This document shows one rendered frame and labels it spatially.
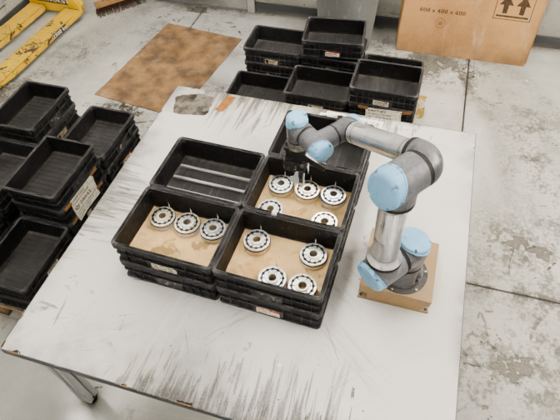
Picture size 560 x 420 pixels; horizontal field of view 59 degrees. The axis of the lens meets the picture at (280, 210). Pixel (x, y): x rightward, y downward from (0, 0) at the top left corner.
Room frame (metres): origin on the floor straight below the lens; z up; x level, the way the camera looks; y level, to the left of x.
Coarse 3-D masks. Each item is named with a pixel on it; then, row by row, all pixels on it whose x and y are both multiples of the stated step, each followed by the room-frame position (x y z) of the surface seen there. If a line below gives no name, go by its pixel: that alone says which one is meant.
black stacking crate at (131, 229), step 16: (160, 192) 1.32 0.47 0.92; (144, 208) 1.28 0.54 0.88; (176, 208) 1.30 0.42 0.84; (192, 208) 1.28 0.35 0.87; (208, 208) 1.25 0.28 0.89; (224, 208) 1.23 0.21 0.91; (128, 224) 1.18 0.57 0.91; (128, 240) 1.15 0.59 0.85; (128, 256) 1.06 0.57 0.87; (192, 272) 0.97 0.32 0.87
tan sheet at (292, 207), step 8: (272, 176) 1.46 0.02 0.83; (296, 184) 1.41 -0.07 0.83; (264, 192) 1.37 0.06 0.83; (320, 192) 1.35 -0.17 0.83; (264, 200) 1.33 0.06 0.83; (280, 200) 1.33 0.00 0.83; (288, 200) 1.32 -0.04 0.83; (296, 200) 1.32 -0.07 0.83; (288, 208) 1.28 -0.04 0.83; (296, 208) 1.28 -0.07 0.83; (304, 208) 1.27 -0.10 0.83; (312, 208) 1.27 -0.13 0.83; (320, 208) 1.27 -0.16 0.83; (328, 208) 1.27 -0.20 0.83; (344, 208) 1.26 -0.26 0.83; (296, 216) 1.24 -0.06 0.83; (304, 216) 1.24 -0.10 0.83; (312, 216) 1.23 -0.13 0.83; (336, 216) 1.23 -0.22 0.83
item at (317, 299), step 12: (240, 216) 1.17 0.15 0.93; (264, 216) 1.17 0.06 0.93; (276, 216) 1.16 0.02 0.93; (324, 228) 1.10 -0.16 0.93; (228, 240) 1.06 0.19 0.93; (336, 252) 0.99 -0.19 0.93; (216, 264) 0.96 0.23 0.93; (216, 276) 0.93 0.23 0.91; (228, 276) 0.91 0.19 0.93; (240, 276) 0.91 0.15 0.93; (264, 288) 0.87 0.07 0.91; (276, 288) 0.85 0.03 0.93; (288, 288) 0.85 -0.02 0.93; (324, 288) 0.84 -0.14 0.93; (312, 300) 0.81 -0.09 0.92
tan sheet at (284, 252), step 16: (240, 240) 1.13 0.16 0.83; (272, 240) 1.13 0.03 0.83; (288, 240) 1.12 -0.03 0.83; (240, 256) 1.06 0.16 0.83; (256, 256) 1.06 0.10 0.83; (272, 256) 1.05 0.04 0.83; (288, 256) 1.05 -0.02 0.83; (240, 272) 0.99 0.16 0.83; (256, 272) 0.98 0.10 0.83; (288, 272) 0.98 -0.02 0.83; (304, 272) 0.97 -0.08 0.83; (320, 272) 0.97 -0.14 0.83; (320, 288) 0.90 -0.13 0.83
